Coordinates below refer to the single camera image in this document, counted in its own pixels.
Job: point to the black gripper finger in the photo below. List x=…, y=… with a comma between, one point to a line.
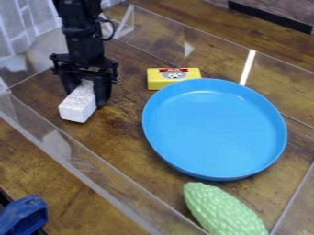
x=104, y=89
x=72, y=81

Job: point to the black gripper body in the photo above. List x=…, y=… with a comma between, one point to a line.
x=85, y=59

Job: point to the white speckled foam block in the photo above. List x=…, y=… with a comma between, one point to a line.
x=80, y=105

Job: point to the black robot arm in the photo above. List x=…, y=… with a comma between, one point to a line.
x=81, y=14

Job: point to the blue round tray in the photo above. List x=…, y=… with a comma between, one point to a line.
x=215, y=129

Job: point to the yellow rectangular box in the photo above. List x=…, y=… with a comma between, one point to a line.
x=161, y=77

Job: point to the white grid curtain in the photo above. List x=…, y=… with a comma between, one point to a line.
x=25, y=20

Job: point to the green bitter gourd toy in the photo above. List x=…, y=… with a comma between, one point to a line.
x=221, y=213

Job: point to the clear acrylic enclosure wall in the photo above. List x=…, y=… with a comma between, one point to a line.
x=98, y=173

